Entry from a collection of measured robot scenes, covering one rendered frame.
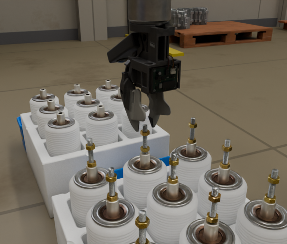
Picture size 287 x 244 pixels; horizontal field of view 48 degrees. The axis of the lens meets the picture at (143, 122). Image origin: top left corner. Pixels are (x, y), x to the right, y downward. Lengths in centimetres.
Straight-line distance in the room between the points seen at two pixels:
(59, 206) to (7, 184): 47
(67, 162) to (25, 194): 25
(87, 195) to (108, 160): 32
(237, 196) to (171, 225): 14
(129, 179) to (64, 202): 15
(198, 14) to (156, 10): 344
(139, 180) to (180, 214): 13
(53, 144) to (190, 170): 39
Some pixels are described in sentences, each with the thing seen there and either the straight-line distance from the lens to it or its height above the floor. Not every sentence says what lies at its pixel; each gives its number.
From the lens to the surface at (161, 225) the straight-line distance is 61.
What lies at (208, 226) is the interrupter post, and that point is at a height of 28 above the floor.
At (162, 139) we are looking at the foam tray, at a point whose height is 17.
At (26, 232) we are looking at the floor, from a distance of 97.
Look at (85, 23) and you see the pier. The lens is 369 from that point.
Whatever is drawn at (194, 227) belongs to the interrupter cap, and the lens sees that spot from 55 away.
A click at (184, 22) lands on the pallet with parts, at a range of 359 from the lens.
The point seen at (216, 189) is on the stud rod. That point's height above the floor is 34.
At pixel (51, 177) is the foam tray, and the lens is 91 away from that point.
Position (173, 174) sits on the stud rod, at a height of 30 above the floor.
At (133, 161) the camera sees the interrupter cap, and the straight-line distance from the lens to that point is 72.
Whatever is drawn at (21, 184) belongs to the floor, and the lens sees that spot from 116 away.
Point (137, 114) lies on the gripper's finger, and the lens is 62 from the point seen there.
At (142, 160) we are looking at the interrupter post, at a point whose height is 27.
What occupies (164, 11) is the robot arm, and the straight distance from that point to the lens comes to 57.
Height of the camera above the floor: 62
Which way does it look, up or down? 24 degrees down
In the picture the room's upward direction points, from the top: straight up
